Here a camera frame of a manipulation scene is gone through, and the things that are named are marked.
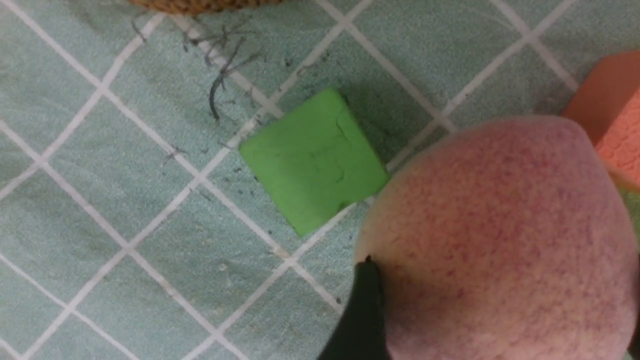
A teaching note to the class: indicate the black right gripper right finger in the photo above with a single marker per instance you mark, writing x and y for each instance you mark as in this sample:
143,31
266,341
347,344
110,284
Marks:
633,349

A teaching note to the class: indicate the pink peach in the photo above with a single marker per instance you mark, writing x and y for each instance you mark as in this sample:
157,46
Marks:
506,241

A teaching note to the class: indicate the green foam cube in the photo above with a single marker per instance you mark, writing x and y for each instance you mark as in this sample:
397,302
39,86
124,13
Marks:
315,161

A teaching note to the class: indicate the green checkered tablecloth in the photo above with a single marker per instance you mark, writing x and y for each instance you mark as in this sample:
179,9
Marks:
131,227

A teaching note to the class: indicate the orange foam cube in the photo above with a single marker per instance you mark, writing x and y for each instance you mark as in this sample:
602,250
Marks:
606,106

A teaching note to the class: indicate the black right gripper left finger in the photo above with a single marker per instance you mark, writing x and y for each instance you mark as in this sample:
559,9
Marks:
360,333

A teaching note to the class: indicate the woven wicker basket green lining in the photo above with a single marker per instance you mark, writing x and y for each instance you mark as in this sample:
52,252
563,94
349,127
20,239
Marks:
198,7

